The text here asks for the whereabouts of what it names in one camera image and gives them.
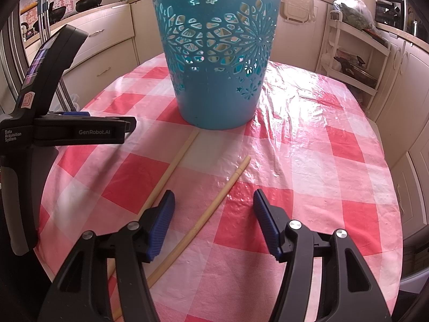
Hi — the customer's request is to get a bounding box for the metal sliding door frame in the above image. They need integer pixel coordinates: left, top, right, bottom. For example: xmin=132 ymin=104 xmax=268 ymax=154
xmin=0 ymin=7 xmax=44 ymax=115

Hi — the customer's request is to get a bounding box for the wooden chopstick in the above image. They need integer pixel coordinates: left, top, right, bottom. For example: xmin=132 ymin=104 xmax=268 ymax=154
xmin=106 ymin=131 xmax=201 ymax=279
xmin=112 ymin=155 xmax=252 ymax=321

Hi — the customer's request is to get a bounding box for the white shelf rack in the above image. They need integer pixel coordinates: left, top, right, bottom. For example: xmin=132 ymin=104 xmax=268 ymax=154
xmin=320 ymin=10 xmax=391 ymax=98

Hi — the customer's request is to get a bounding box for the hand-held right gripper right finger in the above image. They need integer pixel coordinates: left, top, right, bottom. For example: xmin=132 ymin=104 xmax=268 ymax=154
xmin=253 ymin=189 xmax=393 ymax=322

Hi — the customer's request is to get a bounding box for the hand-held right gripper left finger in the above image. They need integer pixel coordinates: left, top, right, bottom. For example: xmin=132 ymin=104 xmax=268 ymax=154
xmin=37 ymin=189 xmax=176 ymax=322

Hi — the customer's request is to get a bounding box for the teal plastic basket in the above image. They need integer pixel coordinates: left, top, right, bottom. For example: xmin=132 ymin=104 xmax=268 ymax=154
xmin=148 ymin=0 xmax=285 ymax=131

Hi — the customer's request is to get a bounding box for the black toaster oven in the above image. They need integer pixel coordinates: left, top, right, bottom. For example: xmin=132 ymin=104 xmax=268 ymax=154
xmin=373 ymin=0 xmax=408 ymax=29

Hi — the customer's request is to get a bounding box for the white cutting board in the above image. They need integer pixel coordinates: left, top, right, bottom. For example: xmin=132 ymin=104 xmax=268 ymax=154
xmin=281 ymin=0 xmax=314 ymax=24

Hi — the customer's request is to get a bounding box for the pink checked tablecloth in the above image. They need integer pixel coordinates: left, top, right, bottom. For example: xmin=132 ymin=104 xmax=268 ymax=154
xmin=34 ymin=55 xmax=403 ymax=322

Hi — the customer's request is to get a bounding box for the lidded pan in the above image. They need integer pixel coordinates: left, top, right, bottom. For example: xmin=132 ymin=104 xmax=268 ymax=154
xmin=333 ymin=55 xmax=378 ymax=86

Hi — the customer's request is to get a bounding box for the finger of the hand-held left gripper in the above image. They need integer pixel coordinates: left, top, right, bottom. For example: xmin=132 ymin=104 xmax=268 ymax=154
xmin=34 ymin=114 xmax=137 ymax=147

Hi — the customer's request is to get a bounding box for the plastic bag of greens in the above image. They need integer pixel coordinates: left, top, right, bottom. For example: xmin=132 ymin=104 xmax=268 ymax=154
xmin=333 ymin=0 xmax=376 ymax=31

